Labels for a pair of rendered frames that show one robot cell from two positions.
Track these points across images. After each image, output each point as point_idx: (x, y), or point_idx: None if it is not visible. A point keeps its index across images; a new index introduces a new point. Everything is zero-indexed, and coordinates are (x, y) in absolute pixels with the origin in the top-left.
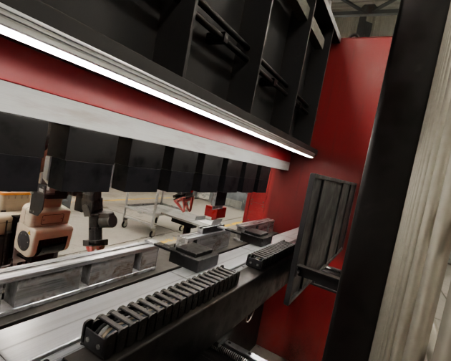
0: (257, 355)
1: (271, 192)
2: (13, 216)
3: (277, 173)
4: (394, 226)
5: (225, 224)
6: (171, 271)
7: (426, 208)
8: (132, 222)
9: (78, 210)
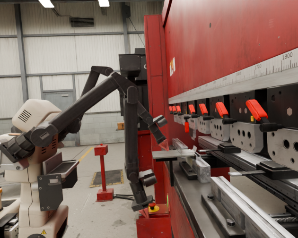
0: None
1: (168, 121)
2: None
3: (169, 107)
4: None
5: (77, 160)
6: (294, 183)
7: None
8: (2, 189)
9: (66, 188)
